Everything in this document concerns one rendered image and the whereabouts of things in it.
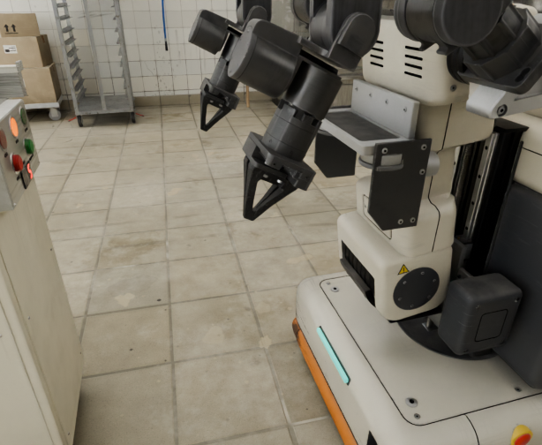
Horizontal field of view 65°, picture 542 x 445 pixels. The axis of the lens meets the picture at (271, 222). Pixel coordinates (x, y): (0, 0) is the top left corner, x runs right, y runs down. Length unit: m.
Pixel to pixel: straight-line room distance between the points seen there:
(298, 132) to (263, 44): 0.10
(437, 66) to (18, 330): 0.84
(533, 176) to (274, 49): 0.61
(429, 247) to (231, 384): 0.76
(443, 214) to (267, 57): 0.50
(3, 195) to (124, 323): 0.90
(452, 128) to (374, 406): 0.57
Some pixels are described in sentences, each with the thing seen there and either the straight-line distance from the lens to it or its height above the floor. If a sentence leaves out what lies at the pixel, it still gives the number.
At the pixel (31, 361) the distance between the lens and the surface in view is 0.97.
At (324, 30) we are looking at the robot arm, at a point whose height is 0.99.
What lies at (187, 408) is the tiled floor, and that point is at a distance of 1.33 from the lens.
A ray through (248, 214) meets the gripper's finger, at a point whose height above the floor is 0.77.
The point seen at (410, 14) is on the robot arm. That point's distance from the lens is 0.59.
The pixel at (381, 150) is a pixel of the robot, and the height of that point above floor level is 0.81.
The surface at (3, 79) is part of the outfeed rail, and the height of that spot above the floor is 0.88.
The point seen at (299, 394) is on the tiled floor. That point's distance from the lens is 1.34.
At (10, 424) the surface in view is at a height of 0.25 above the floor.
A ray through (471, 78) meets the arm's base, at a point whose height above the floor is 0.92.
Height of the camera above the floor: 1.02
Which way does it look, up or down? 28 degrees down
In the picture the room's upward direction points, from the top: straight up
